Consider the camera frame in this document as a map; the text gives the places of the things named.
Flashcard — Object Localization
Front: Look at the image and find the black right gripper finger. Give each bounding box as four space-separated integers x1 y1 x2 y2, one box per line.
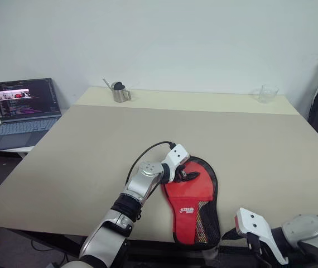
221 228 244 241

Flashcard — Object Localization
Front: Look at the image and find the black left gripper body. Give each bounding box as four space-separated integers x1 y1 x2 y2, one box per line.
172 163 190 184

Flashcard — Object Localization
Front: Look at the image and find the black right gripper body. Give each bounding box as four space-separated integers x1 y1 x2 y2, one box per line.
241 231 264 259

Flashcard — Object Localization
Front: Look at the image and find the red black paddle case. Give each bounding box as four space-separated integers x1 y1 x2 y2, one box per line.
160 155 222 248

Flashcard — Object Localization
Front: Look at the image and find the stainless steel cup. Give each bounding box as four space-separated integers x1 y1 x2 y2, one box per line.
111 82 133 103

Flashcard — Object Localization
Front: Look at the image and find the clear glass beaker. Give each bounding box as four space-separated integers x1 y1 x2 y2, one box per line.
256 84 280 104

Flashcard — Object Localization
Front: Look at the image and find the thin metal straw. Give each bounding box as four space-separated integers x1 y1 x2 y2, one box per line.
102 78 115 92

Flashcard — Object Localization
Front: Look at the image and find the grey open laptop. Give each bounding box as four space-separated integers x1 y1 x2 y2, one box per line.
0 78 63 153

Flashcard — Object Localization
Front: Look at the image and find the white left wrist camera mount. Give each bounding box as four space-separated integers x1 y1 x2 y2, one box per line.
163 143 191 184

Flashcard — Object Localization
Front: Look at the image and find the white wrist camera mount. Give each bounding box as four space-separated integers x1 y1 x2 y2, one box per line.
163 143 191 184
234 207 290 266

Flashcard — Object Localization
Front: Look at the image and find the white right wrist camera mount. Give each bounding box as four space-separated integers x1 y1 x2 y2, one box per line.
234 207 290 266

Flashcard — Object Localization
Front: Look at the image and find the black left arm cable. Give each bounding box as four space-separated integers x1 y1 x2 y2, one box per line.
126 141 177 185

